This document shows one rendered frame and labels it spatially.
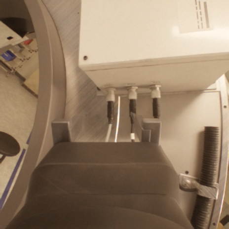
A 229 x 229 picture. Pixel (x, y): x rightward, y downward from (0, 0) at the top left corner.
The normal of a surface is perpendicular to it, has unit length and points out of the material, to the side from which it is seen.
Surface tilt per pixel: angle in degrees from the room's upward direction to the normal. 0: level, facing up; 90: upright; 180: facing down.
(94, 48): 90
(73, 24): 90
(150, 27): 90
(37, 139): 90
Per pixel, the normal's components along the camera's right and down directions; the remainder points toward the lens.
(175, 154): -0.19, -0.15
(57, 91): 0.98, -0.04
